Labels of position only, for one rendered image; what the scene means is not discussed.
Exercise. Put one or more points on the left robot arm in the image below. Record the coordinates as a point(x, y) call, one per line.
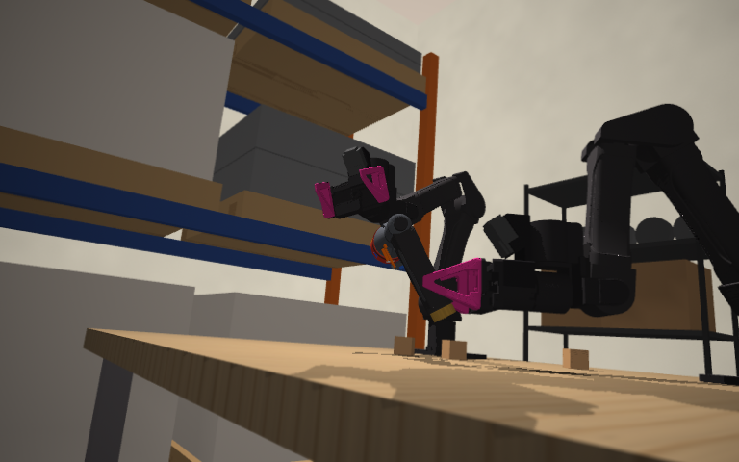
point(665, 133)

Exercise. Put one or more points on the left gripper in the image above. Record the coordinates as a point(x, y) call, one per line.
point(474, 278)

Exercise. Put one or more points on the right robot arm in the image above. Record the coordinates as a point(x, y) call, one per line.
point(461, 213)

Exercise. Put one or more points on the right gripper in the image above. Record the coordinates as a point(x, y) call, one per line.
point(357, 196)

